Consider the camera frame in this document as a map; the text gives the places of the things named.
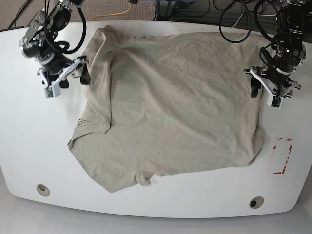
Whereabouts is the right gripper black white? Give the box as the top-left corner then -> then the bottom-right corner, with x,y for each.
38,56 -> 90,89

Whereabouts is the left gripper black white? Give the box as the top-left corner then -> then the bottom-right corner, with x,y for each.
243,66 -> 301,98

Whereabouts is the beige grey t-shirt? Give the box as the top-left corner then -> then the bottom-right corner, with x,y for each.
68,25 -> 266,193

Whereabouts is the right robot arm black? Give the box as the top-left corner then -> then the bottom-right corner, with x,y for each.
19,0 -> 91,90

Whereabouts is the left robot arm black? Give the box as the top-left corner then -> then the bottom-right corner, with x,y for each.
245,0 -> 309,100

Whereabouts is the red tape rectangle marking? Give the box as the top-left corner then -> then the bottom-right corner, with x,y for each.
270,138 -> 293,175

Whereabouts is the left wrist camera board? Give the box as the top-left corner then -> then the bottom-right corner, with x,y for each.
267,94 -> 284,109

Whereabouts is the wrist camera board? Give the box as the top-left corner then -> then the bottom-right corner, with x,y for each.
267,94 -> 284,109
44,85 -> 61,98

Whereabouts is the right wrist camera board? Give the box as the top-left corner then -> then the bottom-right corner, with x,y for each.
44,85 -> 61,98

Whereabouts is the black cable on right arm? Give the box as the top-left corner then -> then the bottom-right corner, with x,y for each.
43,0 -> 88,56

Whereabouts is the white cable on floor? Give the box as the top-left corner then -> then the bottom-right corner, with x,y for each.
230,12 -> 281,29

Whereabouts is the yellow cable on floor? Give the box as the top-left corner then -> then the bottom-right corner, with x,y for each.
91,2 -> 134,21

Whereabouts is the left table cable grommet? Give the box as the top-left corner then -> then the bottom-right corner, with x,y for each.
37,184 -> 50,197

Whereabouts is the table cable grommet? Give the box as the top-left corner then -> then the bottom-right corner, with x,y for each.
37,184 -> 50,197
249,196 -> 264,209

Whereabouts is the right table cable grommet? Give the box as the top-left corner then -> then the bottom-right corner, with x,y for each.
249,196 -> 264,209

